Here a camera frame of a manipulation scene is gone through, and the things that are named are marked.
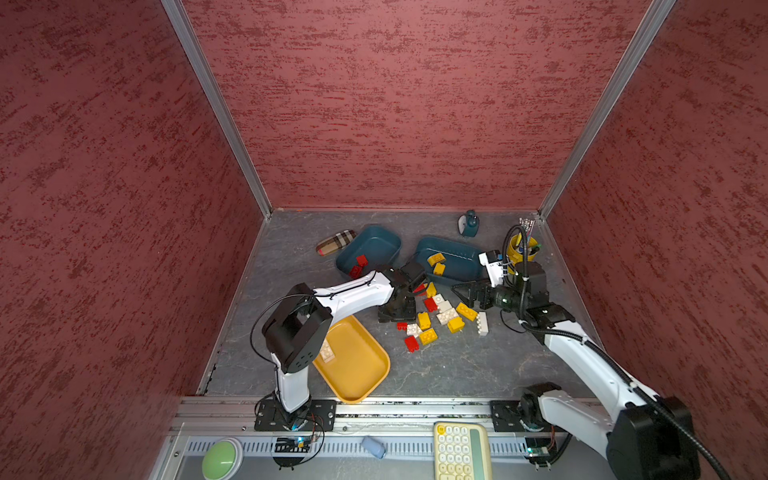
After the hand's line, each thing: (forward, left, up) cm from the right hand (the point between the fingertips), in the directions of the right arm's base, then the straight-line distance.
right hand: (459, 291), depth 80 cm
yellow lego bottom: (-7, +8, -15) cm, 18 cm away
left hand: (-4, +16, -11) cm, 20 cm away
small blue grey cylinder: (-33, +24, -13) cm, 43 cm away
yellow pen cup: (+16, -23, -5) cm, 28 cm away
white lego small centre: (-5, +13, -14) cm, 19 cm away
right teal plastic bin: (+21, -4, -15) cm, 27 cm away
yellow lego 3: (+1, -5, -15) cm, 16 cm away
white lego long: (-11, +38, -13) cm, 42 cm away
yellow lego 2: (+16, +2, -13) cm, 20 cm away
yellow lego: (+22, +2, -14) cm, 26 cm away
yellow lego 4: (-4, 0, -13) cm, 14 cm away
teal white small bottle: (+32, -10, -8) cm, 35 cm away
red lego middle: (+4, +6, -15) cm, 17 cm away
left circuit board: (-32, +43, -15) cm, 56 cm away
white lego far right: (-4, -9, -14) cm, 17 cm away
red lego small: (+23, +29, -16) cm, 40 cm away
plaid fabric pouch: (+28, +39, -12) cm, 49 cm away
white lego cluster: (+2, +2, -14) cm, 15 cm away
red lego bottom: (-9, +13, -16) cm, 22 cm away
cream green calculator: (-35, +4, -14) cm, 38 cm away
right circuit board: (-35, -16, -17) cm, 42 cm away
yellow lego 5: (-2, +9, -14) cm, 17 cm away
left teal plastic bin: (+27, +27, -15) cm, 41 cm away
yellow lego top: (+8, +6, -13) cm, 16 cm away
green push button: (-35, +59, -13) cm, 70 cm away
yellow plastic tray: (-13, +28, -16) cm, 35 cm away
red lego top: (-2, +11, +5) cm, 13 cm away
